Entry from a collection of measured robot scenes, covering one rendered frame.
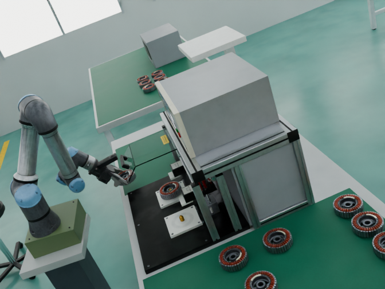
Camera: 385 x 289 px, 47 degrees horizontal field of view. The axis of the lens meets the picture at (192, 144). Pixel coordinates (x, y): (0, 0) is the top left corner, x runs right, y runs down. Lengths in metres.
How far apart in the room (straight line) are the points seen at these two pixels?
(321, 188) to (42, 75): 5.15
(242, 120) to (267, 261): 0.55
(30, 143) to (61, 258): 0.57
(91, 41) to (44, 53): 0.67
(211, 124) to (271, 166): 0.29
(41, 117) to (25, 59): 4.49
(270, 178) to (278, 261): 0.32
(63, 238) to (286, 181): 1.10
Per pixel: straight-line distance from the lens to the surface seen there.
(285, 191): 1.84
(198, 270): 1.79
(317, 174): 2.09
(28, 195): 2.18
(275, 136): 1.70
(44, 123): 2.07
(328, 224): 1.81
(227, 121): 1.72
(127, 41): 6.49
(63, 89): 6.62
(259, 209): 1.84
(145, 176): 2.51
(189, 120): 1.67
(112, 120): 3.45
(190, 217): 2.00
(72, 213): 2.32
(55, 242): 2.27
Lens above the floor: 1.96
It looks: 27 degrees down
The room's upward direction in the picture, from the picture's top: 21 degrees counter-clockwise
